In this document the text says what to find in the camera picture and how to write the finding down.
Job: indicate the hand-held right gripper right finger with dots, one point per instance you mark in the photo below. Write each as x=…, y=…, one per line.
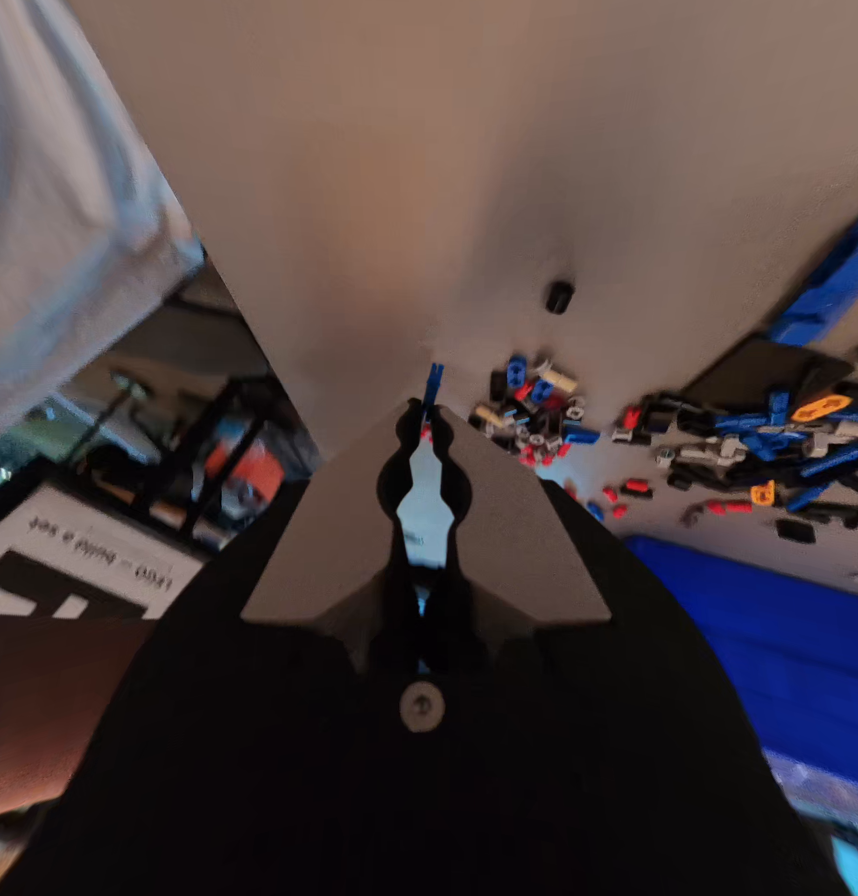
x=520, y=553

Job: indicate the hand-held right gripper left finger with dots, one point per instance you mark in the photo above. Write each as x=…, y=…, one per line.
x=324, y=553

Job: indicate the blue lego pin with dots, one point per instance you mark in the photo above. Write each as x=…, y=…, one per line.
x=435, y=385

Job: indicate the scattered red lego pins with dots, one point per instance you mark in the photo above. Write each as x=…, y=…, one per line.
x=635, y=488

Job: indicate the pile of small mixed lego pieces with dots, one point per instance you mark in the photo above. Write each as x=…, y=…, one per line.
x=537, y=413

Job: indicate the small black lego connector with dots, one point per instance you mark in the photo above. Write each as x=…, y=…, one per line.
x=558, y=297

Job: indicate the pile of blue black lego beams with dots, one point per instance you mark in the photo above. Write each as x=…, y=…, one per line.
x=772, y=434

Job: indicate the blue lego panel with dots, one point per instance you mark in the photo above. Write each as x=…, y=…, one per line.
x=831, y=287

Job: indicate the orange red object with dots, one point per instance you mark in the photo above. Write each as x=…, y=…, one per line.
x=250, y=469

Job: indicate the white printed tag card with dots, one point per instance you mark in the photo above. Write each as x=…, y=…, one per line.
x=86, y=553

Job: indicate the blue plastic bin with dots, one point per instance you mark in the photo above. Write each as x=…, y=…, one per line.
x=786, y=644

